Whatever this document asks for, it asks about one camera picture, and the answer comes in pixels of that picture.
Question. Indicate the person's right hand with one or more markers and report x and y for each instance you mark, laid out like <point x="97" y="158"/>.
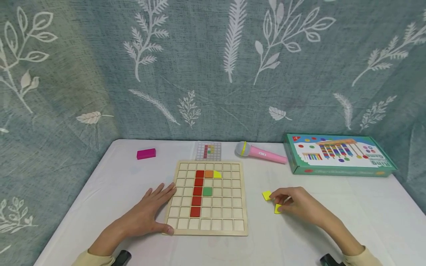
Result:
<point x="301" y="207"/>

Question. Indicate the person's left hand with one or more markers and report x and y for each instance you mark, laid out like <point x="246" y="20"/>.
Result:
<point x="148" y="214"/>

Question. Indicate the person's left middle finger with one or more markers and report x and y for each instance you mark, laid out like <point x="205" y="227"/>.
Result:
<point x="166" y="192"/>

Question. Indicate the person's left thumb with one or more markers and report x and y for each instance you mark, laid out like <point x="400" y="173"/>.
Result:
<point x="163" y="229"/>

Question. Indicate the person's left index finger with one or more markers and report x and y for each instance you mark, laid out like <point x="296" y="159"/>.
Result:
<point x="170" y="197"/>

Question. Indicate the person's left ring finger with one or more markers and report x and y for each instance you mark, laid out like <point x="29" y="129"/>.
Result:
<point x="157" y="192"/>

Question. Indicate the person's right fingers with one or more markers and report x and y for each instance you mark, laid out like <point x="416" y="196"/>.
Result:
<point x="283" y="201"/>

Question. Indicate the person's left little finger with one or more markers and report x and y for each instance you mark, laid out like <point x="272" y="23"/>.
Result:
<point x="149" y="195"/>

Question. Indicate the person's right index finger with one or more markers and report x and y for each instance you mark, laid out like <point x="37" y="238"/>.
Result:
<point x="283" y="191"/>

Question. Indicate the person's right thumb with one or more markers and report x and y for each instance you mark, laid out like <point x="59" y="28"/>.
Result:
<point x="289" y="210"/>

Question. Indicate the yellow tile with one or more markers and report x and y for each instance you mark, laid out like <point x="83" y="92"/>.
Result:
<point x="277" y="209"/>
<point x="217" y="174"/>
<point x="266" y="195"/>

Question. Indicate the wooden grid board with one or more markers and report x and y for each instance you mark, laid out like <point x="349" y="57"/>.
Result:
<point x="226" y="207"/>

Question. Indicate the person's right forearm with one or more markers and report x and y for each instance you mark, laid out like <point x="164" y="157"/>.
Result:
<point x="346" y="240"/>

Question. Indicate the red square tile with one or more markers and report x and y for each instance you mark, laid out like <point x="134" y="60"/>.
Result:
<point x="197" y="191"/>
<point x="195" y="211"/>
<point x="198" y="182"/>
<point x="196" y="201"/>
<point x="199" y="173"/>

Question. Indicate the green square tile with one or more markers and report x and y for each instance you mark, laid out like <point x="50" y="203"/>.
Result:
<point x="207" y="191"/>

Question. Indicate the magenta rectangular block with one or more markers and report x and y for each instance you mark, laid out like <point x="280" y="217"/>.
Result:
<point x="146" y="153"/>

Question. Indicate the pink toy microphone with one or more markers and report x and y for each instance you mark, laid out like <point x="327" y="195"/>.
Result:
<point x="263" y="153"/>

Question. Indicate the orange square tile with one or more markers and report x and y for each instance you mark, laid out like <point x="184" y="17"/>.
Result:
<point x="208" y="173"/>

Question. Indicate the black wrist band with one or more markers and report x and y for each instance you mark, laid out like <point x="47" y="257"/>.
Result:
<point x="330" y="260"/>
<point x="121" y="258"/>

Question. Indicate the grid pattern card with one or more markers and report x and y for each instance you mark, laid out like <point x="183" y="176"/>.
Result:
<point x="208" y="151"/>

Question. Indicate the green game box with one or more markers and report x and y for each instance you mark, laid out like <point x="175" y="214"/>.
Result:
<point x="339" y="154"/>

